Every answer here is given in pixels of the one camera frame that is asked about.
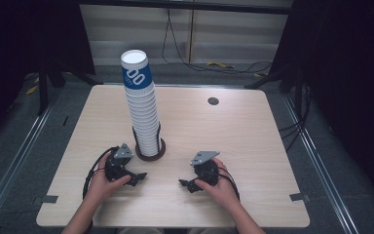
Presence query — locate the long black floor cable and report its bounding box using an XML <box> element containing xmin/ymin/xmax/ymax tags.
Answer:
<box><xmin>161</xmin><ymin>7</ymin><xmax>274</xmax><ymax>75</ymax></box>

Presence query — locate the metal floor rail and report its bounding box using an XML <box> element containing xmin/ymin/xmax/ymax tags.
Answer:
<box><xmin>281</xmin><ymin>93</ymin><xmax>360</xmax><ymax>234</ymax></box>
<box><xmin>0</xmin><ymin>105</ymin><xmax>54</xmax><ymax>226</ymax></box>

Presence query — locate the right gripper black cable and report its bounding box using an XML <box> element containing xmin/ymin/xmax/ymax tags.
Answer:
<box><xmin>215</xmin><ymin>167</ymin><xmax>242</xmax><ymax>201</ymax></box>

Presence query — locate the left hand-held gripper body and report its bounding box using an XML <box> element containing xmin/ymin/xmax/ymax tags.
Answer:
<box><xmin>104</xmin><ymin>142</ymin><xmax>135</xmax><ymax>182</ymax></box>

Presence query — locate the person's right hand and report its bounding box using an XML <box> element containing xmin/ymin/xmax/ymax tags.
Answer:
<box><xmin>194</xmin><ymin>158</ymin><xmax>242</xmax><ymax>210</ymax></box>

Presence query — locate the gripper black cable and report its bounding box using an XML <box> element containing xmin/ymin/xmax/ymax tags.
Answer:
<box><xmin>82</xmin><ymin>146</ymin><xmax>120</xmax><ymax>200</ymax></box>
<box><xmin>215</xmin><ymin>167</ymin><xmax>242</xmax><ymax>201</ymax></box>

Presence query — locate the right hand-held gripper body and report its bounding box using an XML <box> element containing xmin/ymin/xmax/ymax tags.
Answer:
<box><xmin>189</xmin><ymin>150</ymin><xmax>221</xmax><ymax>188</ymax></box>

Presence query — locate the person's left hand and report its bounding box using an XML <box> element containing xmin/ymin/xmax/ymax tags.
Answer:
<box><xmin>86</xmin><ymin>152</ymin><xmax>132</xmax><ymax>205</ymax></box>

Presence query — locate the yellow floor tape piece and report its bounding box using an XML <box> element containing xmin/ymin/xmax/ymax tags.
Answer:
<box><xmin>25</xmin><ymin>84</ymin><xmax>40</xmax><ymax>96</ymax></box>
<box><xmin>206</xmin><ymin>60</ymin><xmax>236</xmax><ymax>69</ymax></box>

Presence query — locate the stack of white paper cups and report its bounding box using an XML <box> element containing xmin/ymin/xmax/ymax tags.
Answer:
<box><xmin>120</xmin><ymin>49</ymin><xmax>162</xmax><ymax>158</ymax></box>

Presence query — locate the grey tape strip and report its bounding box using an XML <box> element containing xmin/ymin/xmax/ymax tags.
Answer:
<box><xmin>288</xmin><ymin>192</ymin><xmax>311</xmax><ymax>203</ymax></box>
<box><xmin>32</xmin><ymin>194</ymin><xmax>59</xmax><ymax>206</ymax></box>

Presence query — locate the black metal stand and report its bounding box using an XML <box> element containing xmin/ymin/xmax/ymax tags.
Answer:
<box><xmin>244</xmin><ymin>68</ymin><xmax>304</xmax><ymax>95</ymax></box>
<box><xmin>36</xmin><ymin>58</ymin><xmax>95</xmax><ymax>117</ymax></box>

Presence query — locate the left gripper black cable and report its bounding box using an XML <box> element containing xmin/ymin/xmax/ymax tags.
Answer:
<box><xmin>82</xmin><ymin>146</ymin><xmax>120</xmax><ymax>200</ymax></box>

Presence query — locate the bundle of black cables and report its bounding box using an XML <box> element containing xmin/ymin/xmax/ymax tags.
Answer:
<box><xmin>278</xmin><ymin>83</ymin><xmax>313</xmax><ymax>152</ymax></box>

